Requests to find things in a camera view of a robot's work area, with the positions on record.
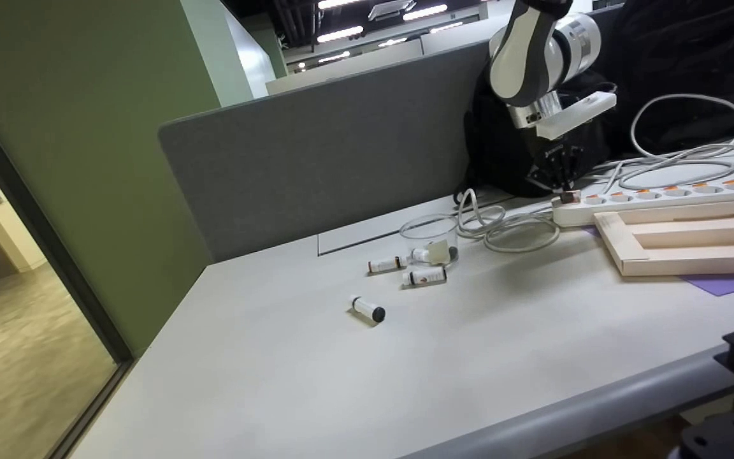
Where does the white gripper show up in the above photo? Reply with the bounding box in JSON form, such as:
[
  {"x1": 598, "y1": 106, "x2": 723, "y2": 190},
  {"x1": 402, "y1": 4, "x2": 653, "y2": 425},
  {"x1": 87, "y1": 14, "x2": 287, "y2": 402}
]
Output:
[{"x1": 528, "y1": 87, "x2": 621, "y2": 195}]

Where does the white power strip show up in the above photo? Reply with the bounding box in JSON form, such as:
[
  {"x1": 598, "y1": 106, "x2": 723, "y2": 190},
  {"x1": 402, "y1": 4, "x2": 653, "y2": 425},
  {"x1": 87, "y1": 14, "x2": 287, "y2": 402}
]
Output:
[{"x1": 548, "y1": 176, "x2": 734, "y2": 228}]

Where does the large black bag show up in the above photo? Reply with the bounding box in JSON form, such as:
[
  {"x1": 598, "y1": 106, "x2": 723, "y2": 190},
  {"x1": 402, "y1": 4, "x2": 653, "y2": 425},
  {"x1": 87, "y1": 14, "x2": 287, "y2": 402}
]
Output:
[{"x1": 591, "y1": 0, "x2": 734, "y2": 158}]

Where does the white cylinder with black cap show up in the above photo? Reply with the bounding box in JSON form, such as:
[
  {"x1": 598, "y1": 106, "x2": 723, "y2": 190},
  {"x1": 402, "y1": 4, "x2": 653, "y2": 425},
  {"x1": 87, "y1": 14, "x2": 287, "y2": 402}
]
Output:
[
  {"x1": 398, "y1": 263, "x2": 451, "y2": 290},
  {"x1": 363, "y1": 253, "x2": 408, "y2": 278},
  {"x1": 347, "y1": 292, "x2": 389, "y2": 329}
]

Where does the purple mat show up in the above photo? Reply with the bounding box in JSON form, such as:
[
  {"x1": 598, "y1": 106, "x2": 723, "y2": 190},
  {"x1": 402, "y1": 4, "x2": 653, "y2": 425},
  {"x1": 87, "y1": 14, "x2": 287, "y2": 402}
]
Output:
[{"x1": 682, "y1": 272, "x2": 734, "y2": 299}]

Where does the ceiling light strip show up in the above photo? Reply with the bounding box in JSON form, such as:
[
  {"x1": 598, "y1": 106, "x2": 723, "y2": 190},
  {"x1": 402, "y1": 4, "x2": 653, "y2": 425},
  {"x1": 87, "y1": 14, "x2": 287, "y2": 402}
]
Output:
[
  {"x1": 312, "y1": 22, "x2": 368, "y2": 45},
  {"x1": 398, "y1": 0, "x2": 452, "y2": 24}
]

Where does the grey desk partition panel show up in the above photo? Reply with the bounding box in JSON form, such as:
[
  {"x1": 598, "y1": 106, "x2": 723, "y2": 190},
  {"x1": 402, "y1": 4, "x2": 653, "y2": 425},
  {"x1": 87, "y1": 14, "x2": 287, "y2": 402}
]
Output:
[{"x1": 157, "y1": 35, "x2": 503, "y2": 263}]

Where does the coiled white cable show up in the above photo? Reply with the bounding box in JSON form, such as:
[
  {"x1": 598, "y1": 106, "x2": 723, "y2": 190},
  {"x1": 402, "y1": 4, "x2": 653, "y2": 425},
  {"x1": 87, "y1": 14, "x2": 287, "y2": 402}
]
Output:
[{"x1": 451, "y1": 186, "x2": 562, "y2": 254}]

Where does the white power strip cable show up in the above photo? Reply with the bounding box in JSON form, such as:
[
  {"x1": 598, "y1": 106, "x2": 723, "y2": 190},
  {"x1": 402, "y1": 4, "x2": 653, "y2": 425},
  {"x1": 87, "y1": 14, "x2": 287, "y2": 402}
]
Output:
[{"x1": 593, "y1": 88, "x2": 734, "y2": 193}]

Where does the light wooden frame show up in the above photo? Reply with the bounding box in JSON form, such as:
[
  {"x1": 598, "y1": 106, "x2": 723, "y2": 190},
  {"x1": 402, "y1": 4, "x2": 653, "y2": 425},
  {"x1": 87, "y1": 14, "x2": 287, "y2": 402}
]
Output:
[{"x1": 591, "y1": 195, "x2": 734, "y2": 281}]

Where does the black door frame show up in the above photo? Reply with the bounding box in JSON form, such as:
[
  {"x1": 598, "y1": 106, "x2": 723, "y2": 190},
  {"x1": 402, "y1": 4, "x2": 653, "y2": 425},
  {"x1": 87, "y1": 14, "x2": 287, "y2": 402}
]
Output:
[{"x1": 0, "y1": 82, "x2": 136, "y2": 459}]

